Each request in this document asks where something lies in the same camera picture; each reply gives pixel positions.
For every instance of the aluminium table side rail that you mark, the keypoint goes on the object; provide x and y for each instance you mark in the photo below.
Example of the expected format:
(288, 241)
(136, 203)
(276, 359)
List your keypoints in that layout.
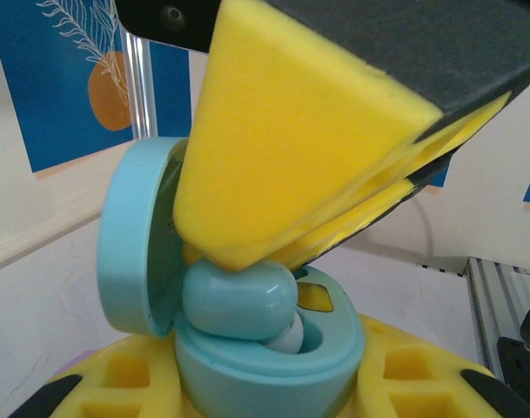
(486, 296)

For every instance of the light blue earbud charging case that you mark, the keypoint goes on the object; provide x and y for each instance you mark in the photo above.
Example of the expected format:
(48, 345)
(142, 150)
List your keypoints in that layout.
(269, 383)

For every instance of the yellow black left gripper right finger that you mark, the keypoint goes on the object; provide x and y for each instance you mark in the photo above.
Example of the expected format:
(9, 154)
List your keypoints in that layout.
(456, 383)

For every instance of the aluminium frame post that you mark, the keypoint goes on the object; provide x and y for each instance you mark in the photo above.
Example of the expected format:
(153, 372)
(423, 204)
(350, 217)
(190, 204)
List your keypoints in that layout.
(140, 87)

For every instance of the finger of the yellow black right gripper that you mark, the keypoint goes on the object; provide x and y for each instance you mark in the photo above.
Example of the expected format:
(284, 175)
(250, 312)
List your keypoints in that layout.
(377, 191)
(290, 152)

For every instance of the white table cover sheet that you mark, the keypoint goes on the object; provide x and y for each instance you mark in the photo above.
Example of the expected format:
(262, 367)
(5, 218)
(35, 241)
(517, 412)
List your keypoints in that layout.
(29, 326)

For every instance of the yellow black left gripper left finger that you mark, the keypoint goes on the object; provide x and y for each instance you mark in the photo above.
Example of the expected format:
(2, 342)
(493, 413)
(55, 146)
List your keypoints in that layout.
(90, 394)

